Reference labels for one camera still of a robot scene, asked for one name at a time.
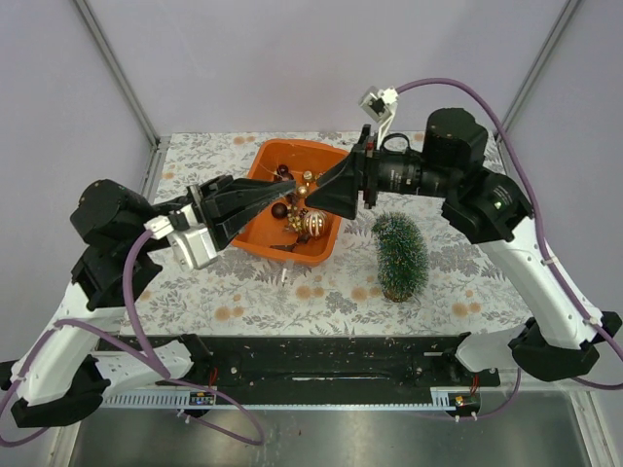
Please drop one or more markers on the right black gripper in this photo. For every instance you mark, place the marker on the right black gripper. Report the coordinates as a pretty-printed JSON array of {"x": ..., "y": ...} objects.
[{"x": 359, "y": 170}]

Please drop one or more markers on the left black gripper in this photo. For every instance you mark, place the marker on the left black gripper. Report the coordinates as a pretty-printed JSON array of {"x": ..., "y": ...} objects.
[{"x": 215, "y": 198}]

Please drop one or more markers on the orange plastic bin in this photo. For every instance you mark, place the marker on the orange plastic bin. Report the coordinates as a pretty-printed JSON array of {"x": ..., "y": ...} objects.
[{"x": 284, "y": 239}]

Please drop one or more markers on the small green christmas tree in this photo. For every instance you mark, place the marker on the small green christmas tree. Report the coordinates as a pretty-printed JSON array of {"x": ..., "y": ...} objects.
[{"x": 403, "y": 268}]

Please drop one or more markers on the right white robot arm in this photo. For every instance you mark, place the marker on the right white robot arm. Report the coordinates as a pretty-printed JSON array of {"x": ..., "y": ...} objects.
[{"x": 558, "y": 342}]

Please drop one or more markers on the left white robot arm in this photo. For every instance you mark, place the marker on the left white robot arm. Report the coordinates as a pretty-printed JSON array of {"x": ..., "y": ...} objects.
[{"x": 94, "y": 346}]

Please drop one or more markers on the large striped gold bauble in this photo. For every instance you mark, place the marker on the large striped gold bauble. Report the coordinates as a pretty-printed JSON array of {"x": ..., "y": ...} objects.
[{"x": 316, "y": 223}]

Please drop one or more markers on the dark brown bauble lower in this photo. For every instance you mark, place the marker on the dark brown bauble lower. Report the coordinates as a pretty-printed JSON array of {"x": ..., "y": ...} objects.
[{"x": 279, "y": 210}]

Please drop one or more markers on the small dark brown bauble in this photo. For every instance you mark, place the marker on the small dark brown bauble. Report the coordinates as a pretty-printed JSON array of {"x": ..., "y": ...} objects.
[{"x": 282, "y": 169}]

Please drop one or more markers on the floral table mat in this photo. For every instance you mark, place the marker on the floral table mat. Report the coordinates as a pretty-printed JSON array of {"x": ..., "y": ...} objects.
[{"x": 240, "y": 294}]

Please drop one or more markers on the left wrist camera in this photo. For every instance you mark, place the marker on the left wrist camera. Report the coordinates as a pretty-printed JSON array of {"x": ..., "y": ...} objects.
[{"x": 191, "y": 242}]

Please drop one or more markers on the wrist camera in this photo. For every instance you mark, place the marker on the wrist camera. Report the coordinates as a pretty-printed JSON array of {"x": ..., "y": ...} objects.
[
  {"x": 191, "y": 242},
  {"x": 381, "y": 107}
]

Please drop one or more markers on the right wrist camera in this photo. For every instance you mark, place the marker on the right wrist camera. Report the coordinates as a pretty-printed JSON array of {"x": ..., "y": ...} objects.
[{"x": 381, "y": 107}]

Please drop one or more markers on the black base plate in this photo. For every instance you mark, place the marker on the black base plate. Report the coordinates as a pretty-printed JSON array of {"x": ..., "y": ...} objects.
[{"x": 325, "y": 373}]

